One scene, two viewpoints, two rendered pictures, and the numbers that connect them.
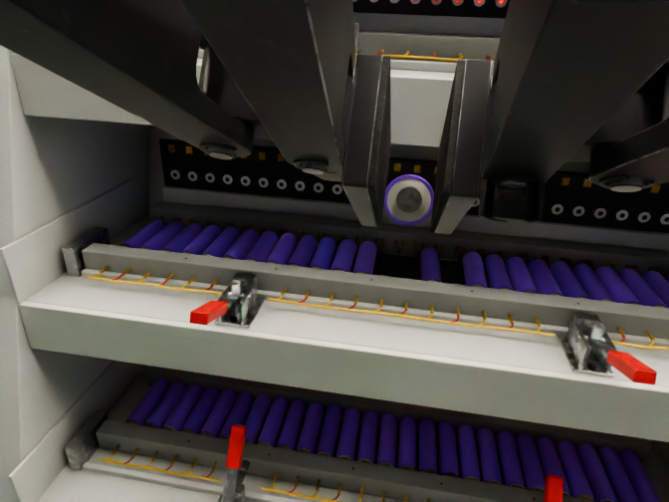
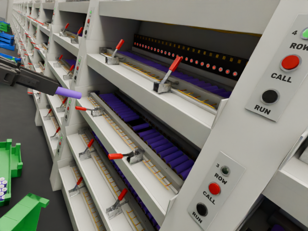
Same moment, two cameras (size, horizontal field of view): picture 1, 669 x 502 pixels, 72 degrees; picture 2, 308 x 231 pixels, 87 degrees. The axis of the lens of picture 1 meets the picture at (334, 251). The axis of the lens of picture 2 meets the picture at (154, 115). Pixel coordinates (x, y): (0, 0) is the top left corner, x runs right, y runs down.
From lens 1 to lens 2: 0.44 m
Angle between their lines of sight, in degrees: 36
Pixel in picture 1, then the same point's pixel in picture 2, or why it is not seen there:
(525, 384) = not seen: hidden behind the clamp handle
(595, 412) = (125, 172)
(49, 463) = (74, 129)
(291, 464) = (100, 155)
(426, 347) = (111, 137)
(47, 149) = (90, 71)
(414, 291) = (121, 126)
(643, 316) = (154, 159)
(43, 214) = (86, 83)
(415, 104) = (121, 80)
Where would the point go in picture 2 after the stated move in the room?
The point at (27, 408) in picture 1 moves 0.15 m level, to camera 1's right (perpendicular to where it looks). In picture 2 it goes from (72, 117) to (87, 134)
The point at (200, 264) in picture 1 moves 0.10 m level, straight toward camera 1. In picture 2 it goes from (100, 102) to (79, 104)
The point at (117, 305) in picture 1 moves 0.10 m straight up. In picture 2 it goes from (85, 104) to (91, 81)
